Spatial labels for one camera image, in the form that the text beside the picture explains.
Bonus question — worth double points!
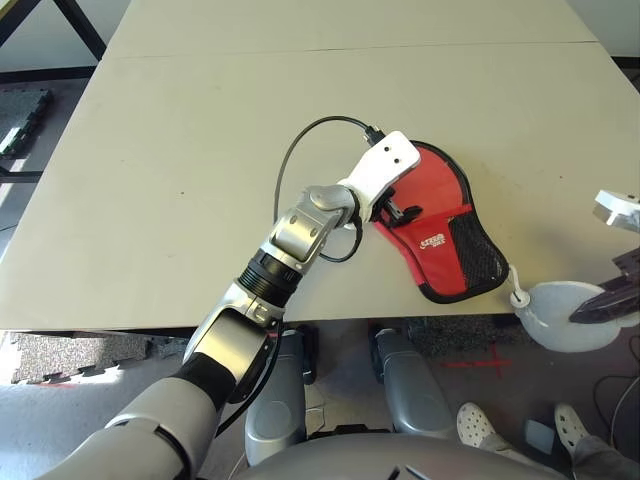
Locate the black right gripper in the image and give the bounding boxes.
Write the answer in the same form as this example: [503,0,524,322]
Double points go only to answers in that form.
[569,251,640,324]

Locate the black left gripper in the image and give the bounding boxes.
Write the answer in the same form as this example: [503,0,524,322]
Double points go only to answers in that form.
[373,187,421,224]

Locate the red and black paddle case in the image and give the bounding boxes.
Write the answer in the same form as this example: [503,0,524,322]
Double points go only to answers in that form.
[372,139,511,305]

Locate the dark speckled foam mat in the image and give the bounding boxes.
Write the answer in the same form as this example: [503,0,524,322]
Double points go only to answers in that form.
[407,314,521,351]

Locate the grey foot pedal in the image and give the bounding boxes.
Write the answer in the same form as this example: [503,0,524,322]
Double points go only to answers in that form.
[524,419,556,456]

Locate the grey right robot leg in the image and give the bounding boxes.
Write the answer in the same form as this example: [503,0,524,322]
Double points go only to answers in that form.
[368,324,459,441]

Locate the grey robot leg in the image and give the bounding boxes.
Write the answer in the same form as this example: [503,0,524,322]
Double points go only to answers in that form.
[244,324,321,466]
[368,324,459,441]

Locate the grey left robot leg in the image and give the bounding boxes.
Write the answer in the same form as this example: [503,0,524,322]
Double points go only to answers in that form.
[244,324,321,466]

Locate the puzzle-edged speckled foam mat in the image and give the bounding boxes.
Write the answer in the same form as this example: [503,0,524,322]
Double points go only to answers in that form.
[9,330,154,385]

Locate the black-framed side table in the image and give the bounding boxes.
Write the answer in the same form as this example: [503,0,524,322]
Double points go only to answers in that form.
[0,0,109,64]

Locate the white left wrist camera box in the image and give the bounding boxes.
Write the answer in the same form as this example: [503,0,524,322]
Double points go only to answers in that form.
[339,130,422,222]

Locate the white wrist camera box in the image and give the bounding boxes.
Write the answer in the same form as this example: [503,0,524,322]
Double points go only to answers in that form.
[593,189,640,229]
[339,130,422,222]

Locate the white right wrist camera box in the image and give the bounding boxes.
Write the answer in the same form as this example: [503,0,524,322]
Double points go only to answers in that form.
[593,189,640,229]

